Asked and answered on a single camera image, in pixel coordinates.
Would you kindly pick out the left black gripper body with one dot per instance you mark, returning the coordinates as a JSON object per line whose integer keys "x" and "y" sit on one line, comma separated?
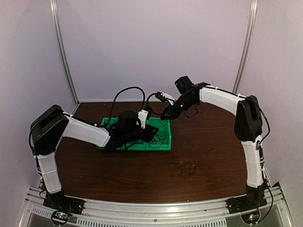
{"x": 146, "y": 137}

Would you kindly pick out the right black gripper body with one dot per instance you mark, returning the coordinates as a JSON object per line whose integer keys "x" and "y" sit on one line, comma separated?
{"x": 176, "y": 112}

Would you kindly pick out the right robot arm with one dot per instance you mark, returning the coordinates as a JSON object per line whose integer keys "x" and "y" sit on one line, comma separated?
{"x": 248, "y": 126}

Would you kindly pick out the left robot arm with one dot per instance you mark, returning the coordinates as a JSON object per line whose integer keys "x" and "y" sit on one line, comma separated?
{"x": 47, "y": 131}

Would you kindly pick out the middle green bin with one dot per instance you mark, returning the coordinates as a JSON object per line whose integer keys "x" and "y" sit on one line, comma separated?
{"x": 137, "y": 145}

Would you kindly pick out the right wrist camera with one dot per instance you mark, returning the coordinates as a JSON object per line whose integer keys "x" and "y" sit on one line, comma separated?
{"x": 164, "y": 97}

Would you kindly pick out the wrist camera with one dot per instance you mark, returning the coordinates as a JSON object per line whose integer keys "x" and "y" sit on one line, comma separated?
{"x": 142, "y": 116}
{"x": 164, "y": 97}

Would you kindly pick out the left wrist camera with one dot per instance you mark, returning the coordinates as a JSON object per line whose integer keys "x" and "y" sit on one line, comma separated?
{"x": 142, "y": 116}

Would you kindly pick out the front aluminium rail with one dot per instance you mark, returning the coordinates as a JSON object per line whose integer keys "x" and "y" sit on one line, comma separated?
{"x": 211, "y": 213}

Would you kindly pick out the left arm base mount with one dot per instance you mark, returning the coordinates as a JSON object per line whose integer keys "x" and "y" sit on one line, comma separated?
{"x": 64, "y": 208}

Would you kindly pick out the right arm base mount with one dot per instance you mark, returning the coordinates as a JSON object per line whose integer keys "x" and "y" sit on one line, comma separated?
{"x": 249, "y": 209}

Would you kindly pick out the right aluminium frame post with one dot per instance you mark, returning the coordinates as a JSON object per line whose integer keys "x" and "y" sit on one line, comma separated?
{"x": 252, "y": 17}

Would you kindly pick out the aluminium frame post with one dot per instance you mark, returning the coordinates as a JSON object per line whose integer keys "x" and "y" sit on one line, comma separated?
{"x": 252, "y": 17}
{"x": 61, "y": 49}

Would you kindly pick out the left aluminium frame post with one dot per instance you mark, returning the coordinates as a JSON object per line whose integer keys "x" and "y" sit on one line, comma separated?
{"x": 61, "y": 49}

